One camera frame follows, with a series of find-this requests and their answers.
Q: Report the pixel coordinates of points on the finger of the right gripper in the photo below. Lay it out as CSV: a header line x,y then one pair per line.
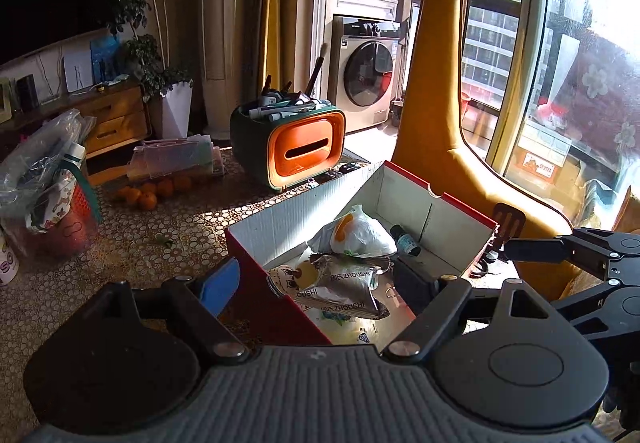
x,y
483,308
545,252

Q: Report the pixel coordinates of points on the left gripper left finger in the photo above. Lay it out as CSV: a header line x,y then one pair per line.
x,y
192,307

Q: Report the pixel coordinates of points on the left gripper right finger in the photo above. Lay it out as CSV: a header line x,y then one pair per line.
x,y
437,305

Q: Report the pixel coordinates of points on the small dark blue bottle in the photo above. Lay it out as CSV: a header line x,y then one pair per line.
x,y
404,242

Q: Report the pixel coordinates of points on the silver foil snack bag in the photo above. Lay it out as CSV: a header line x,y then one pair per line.
x,y
337,284

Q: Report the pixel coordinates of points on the dark wooden chair back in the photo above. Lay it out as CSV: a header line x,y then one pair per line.
x,y
510,225

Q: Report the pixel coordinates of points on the green leaf scrap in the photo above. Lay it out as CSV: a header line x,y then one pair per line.
x,y
163,240

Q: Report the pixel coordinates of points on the red white cardboard box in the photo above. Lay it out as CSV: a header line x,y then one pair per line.
x,y
452,236

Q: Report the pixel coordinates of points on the white egg print bag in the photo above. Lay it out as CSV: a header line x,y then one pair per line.
x,y
355,234

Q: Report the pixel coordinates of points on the orange mandarin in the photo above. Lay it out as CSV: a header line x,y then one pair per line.
x,y
147,201
131,196
182,183
165,188
121,193

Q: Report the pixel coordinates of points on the clear plastic bead cases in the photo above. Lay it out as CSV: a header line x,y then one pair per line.
x,y
195,155

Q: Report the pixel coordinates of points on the clear bag with red basket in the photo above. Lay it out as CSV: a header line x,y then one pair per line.
x,y
49,209

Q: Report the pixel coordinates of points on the green orange tissue box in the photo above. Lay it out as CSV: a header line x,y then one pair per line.
x,y
288,144

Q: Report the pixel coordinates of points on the white strawberry mug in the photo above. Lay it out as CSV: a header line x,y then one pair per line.
x,y
9,264

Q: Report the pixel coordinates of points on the wooden drawer cabinet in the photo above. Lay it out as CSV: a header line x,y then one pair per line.
x,y
121,117

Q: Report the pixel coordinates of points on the white washing machine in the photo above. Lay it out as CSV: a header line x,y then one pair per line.
x,y
362,69

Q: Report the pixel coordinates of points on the white picture card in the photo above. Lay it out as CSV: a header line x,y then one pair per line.
x,y
77,68

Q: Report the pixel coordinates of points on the blue picture card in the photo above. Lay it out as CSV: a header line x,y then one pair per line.
x,y
104,58

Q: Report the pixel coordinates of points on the framed photo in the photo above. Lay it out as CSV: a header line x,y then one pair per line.
x,y
6,111

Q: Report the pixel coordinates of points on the potted green plant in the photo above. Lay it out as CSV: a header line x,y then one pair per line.
x,y
143,26

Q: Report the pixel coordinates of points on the yellow curtain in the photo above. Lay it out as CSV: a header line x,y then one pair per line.
x,y
269,42

